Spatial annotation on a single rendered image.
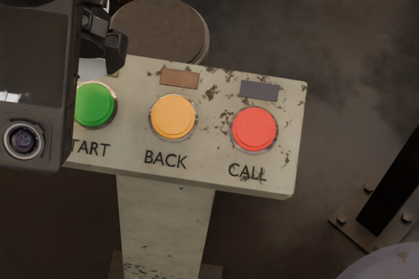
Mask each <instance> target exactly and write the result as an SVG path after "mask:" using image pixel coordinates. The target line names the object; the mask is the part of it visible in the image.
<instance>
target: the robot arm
mask: <svg viewBox="0 0 419 279"><path fill-rule="evenodd" d="M108 11H109V0H0V168H4V169H13V170H18V171H26V172H31V173H39V174H47V175H52V174H55V173H56V172H57V171H58V170H59V169H60V168H61V166H62V165H63V164H64V162H65V161H66V159H67V158H68V157H69V155H70V154H71V151H72V137H73V129H74V114H75V99H76V92H77V81H80V82H86V81H89V80H94V79H98V78H102V77H104V76H106V75H107V74H110V75H112V74H114V73H115V72H116V71H118V70H120V69H121V68H122V67H123V66H124V65H125V61H126V56H127V49H128V37H127V36H126V35H125V34H124V33H122V32H120V31H118V30H116V29H110V22H111V16H110V14H109V13H108Z"/></svg>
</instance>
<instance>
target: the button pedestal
mask: <svg viewBox="0 0 419 279"><path fill-rule="evenodd" d="M162 68H168V69H175V70H183V71H188V72H196V73H200V79H199V83H198V89H197V90H195V89H190V88H182V87H174V86H169V85H162V84H160V76H161V69H162ZM241 80H249V81H254V82H261V83H269V84H274V85H279V93H278V98H277V102H272V101H268V100H260V99H255V98H248V97H240V96H239V91H240V86H241ZM86 83H98V84H101V85H103V86H105V87H106V88H107V89H108V90H109V91H110V93H111V94H112V96H113V100H114V104H115V106H114V111H113V114H112V116H111V117H110V119H109V120H108V121H107V122H105V123H104V124H102V125H100V126H95V127H90V126H85V125H82V124H80V123H79V122H78V121H77V120H76V119H75V118H74V129H73V137H72V151H71V154H70V155H69V157H68V158H67V159H66V161H65V162H64V164H63V165H62V166H61V167H66V168H74V169H81V170H86V171H94V172H99V173H107V174H114V175H116V180H117V195H118V210H119V218H120V233H121V241H122V251H118V250H114V251H113V256H112V262H111V265H110V271H109V274H108V279H222V274H223V267H221V266H216V265H208V264H204V263H201V260H202V256H203V250H204V247H205V242H206V236H207V232H208V226H209V222H210V217H211V211H212V208H213V202H214V196H215V192H216V190H217V191H225V192H233V193H238V194H245V195H250V196H258V197H266V198H271V199H279V200H286V199H288V198H290V197H291V196H293V194H294V191H295V185H296V176H297V166H298V160H299V151H300V145H301V136H302V126H303V121H304V111H305V105H306V96H307V83H306V82H305V81H300V80H292V79H287V78H279V77H272V76H267V75H260V74H255V73H247V72H239V71H234V70H226V69H219V68H214V67H206V66H202V65H193V64H186V63H181V62H174V61H169V60H161V59H153V58H148V57H141V56H136V55H128V54H127V56H126V61H125V65H124V66H123V67H122V68H121V69H120V70H119V73H118V78H117V77H109V76H104V77H102V78H98V79H94V80H89V81H86V82H80V81H77V89H78V88H79V87H80V86H82V85H84V84H86ZM169 95H177V96H181V97H183V98H185V99H187V100H188V101H189V102H190V103H191V105H192V107H193V109H194V111H195V123H194V125H193V127H192V129H191V131H190V132H189V133H188V134H187V135H185V136H184V137H182V138H178V139H168V138H165V137H162V136H161V135H159V134H158V133H157V132H156V130H155V129H154V127H153V124H152V118H151V115H152V110H153V107H154V106H155V104H156V103H157V101H158V100H160V99H161V98H163V97H166V96H169ZM247 108H261V109H263V110H265V111H267V112H268V113H269V114H270V115H271V116H272V117H273V119H274V121H275V123H276V135H275V138H274V140H273V141H272V143H271V144H270V145H269V146H268V147H267V148H265V149H263V150H261V151H248V150H245V149H243V148H242V147H240V146H239V145H238V144H237V142H236V141H235V140H234V137H233V132H232V128H233V122H234V119H235V118H236V117H237V115H238V114H239V113H240V112H241V111H243V110H245V109H247Z"/></svg>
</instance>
